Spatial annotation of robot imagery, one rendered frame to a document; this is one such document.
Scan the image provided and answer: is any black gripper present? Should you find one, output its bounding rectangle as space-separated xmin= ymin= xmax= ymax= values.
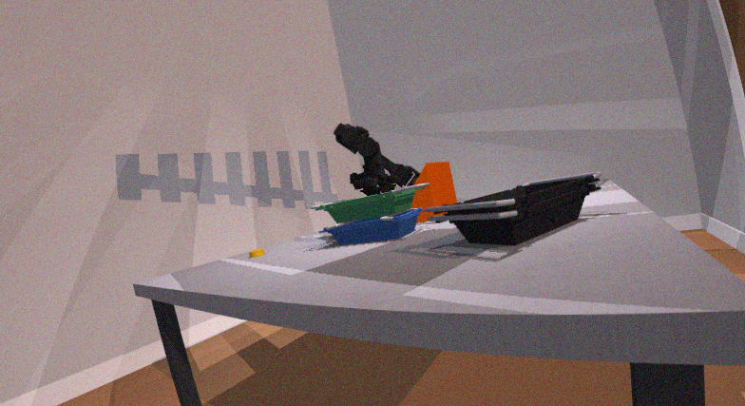
xmin=354 ymin=158 xmax=399 ymax=196

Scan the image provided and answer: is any blue plastic tray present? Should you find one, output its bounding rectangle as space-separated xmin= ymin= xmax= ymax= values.
xmin=318 ymin=207 xmax=426 ymax=245

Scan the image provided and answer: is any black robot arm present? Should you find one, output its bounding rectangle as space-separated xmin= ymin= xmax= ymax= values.
xmin=333 ymin=123 xmax=421 ymax=187

